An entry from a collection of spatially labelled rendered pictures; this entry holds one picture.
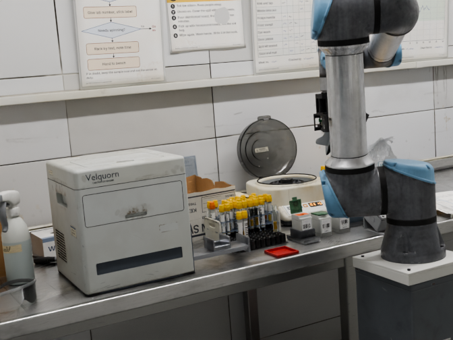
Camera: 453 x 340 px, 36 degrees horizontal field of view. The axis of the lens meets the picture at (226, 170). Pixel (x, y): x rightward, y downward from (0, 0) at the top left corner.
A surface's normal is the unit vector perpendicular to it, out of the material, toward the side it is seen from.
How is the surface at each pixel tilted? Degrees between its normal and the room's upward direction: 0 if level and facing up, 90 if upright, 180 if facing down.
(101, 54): 92
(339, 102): 95
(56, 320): 90
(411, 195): 90
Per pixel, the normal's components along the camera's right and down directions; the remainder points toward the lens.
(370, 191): -0.07, -0.08
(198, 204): 0.47, 0.15
